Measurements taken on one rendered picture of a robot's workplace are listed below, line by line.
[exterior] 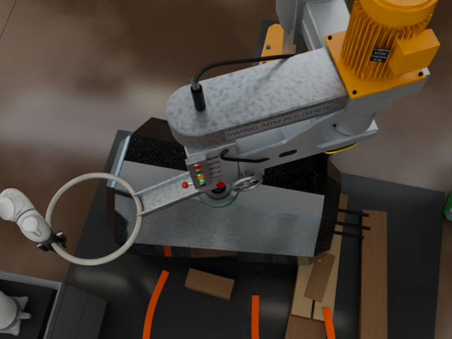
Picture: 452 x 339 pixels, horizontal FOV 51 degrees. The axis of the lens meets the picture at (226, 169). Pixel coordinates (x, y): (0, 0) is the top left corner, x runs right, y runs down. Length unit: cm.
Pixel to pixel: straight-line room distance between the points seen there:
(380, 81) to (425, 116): 205
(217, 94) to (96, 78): 236
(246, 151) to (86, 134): 202
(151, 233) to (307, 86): 133
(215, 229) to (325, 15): 121
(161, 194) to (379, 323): 158
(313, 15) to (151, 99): 187
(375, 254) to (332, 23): 162
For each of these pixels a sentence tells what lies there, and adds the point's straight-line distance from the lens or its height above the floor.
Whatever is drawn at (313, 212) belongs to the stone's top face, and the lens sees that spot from 251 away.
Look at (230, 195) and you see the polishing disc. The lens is 249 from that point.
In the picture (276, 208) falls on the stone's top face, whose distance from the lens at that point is 250.
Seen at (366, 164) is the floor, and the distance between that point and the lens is 356.
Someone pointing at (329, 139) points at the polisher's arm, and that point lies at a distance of 220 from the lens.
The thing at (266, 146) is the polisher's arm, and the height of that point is 139.
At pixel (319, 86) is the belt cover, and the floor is 169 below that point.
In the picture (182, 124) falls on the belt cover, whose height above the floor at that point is 169.
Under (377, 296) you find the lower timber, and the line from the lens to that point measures 322.
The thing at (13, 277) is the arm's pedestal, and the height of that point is 80.
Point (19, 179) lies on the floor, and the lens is 385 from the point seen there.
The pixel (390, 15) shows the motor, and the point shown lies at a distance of 153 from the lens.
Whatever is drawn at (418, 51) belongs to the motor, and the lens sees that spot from 161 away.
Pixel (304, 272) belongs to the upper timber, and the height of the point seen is 21.
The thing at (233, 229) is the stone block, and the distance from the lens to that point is 257.
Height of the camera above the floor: 320
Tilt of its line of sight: 68 degrees down
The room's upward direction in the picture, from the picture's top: 9 degrees counter-clockwise
